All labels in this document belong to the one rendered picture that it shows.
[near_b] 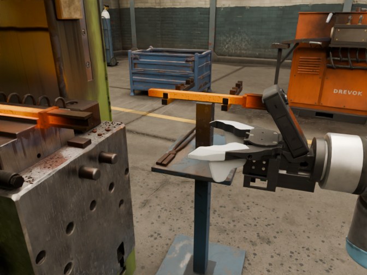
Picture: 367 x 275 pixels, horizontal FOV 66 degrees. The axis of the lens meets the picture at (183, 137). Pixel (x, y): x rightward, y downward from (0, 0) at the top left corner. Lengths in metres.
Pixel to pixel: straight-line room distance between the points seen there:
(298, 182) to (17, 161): 0.51
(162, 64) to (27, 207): 4.05
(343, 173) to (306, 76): 3.53
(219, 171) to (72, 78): 0.62
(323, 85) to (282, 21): 4.31
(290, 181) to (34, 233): 0.46
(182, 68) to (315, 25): 1.83
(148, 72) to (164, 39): 4.79
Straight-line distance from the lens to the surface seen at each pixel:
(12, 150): 0.61
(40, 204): 0.60
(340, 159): 0.46
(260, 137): 0.48
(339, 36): 3.76
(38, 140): 0.65
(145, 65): 4.65
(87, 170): 0.66
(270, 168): 0.47
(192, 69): 4.32
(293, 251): 1.80
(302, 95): 4.03
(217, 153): 0.43
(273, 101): 0.45
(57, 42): 0.90
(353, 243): 0.58
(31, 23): 0.94
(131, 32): 10.01
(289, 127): 0.46
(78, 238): 0.74
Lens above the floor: 1.19
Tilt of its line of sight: 23 degrees down
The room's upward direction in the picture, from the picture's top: straight up
